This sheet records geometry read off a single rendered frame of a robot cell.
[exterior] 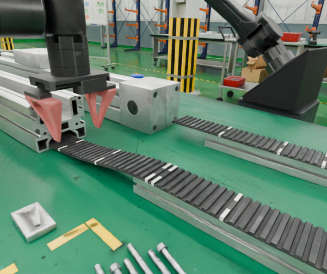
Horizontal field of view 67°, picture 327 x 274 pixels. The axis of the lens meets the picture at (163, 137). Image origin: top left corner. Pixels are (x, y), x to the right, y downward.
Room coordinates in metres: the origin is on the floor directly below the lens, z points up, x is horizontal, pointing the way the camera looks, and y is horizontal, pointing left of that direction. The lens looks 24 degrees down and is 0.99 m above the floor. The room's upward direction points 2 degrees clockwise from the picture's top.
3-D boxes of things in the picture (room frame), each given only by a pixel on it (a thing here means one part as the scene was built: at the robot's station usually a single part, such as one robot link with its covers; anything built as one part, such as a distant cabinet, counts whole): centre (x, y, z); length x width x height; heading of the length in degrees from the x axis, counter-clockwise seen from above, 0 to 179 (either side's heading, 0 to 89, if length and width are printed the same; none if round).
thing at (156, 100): (0.54, 0.02, 0.83); 0.12 x 0.09 x 0.10; 142
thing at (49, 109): (0.36, 0.16, 0.86); 0.07 x 0.07 x 0.09; 53
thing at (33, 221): (0.21, 0.14, 0.78); 0.05 x 0.03 x 0.01; 46
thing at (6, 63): (0.81, 0.38, 0.82); 0.80 x 0.10 x 0.09; 52
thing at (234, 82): (3.43, -1.23, 0.50); 1.03 x 0.55 x 1.01; 60
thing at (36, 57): (0.81, 0.38, 0.87); 0.16 x 0.11 x 0.07; 52
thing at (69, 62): (0.38, 0.14, 0.93); 0.10 x 0.07 x 0.07; 143
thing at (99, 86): (0.40, 0.13, 0.86); 0.07 x 0.07 x 0.09; 53
